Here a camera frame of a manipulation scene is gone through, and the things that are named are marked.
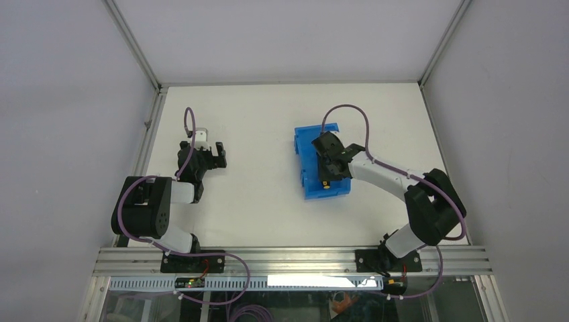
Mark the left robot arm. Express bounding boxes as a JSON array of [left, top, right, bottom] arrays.
[[111, 141, 227, 272]]

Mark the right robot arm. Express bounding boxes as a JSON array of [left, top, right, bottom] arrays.
[[312, 131, 466, 272]]

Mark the blue plastic bin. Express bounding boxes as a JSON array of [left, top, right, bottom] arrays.
[[294, 125, 351, 200]]

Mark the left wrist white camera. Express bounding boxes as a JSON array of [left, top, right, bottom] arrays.
[[190, 127, 211, 151]]

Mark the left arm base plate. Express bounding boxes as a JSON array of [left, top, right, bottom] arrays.
[[160, 250, 226, 274]]

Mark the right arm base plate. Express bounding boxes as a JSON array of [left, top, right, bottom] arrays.
[[354, 248, 423, 274]]

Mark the white slotted cable duct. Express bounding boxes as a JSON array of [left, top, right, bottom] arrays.
[[109, 274, 383, 292]]

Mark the aluminium front rail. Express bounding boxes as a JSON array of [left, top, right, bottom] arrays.
[[93, 245, 494, 277]]

